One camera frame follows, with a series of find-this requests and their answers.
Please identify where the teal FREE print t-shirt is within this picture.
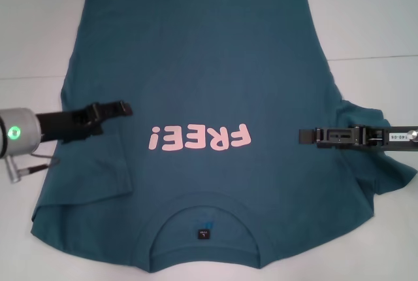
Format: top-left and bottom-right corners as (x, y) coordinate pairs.
(29, 0), (418, 261)

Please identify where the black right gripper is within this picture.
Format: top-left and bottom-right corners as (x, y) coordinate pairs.
(299, 125), (418, 151)

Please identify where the left arm cable with connector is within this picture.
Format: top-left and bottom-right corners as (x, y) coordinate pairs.
(5, 152), (61, 184)

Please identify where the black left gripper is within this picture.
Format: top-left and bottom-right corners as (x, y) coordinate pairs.
(35, 100), (133, 145)

